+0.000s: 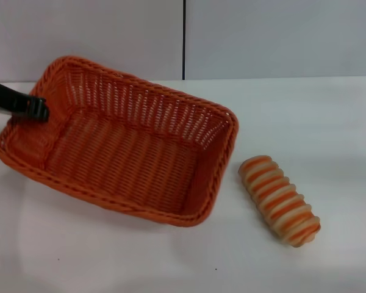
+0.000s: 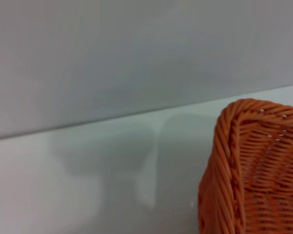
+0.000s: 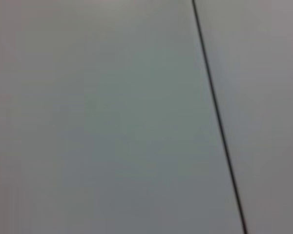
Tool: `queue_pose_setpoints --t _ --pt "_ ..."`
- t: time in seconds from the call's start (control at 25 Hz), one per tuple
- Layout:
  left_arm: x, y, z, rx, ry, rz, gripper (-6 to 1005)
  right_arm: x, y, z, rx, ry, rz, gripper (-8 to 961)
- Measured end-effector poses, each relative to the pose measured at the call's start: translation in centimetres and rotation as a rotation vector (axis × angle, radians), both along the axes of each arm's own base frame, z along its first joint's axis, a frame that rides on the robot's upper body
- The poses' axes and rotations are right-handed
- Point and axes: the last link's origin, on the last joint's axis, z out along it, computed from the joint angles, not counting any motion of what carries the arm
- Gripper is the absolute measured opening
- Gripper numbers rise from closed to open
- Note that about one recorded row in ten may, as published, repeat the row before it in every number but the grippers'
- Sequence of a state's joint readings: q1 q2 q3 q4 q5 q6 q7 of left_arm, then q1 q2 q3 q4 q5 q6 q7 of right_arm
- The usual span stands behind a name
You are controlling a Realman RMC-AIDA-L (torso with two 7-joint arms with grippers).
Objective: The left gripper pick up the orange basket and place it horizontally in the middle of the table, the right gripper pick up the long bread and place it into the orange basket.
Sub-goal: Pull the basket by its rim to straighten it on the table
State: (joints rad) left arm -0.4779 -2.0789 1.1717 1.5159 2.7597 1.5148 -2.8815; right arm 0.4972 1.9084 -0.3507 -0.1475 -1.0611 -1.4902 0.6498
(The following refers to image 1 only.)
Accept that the striped orange and cream bread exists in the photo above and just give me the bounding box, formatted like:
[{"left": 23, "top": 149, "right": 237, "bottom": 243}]
[{"left": 238, "top": 154, "right": 321, "bottom": 248}]

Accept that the orange woven plastic basket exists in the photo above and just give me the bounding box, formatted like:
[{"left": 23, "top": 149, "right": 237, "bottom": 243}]
[{"left": 0, "top": 55, "right": 240, "bottom": 228}]

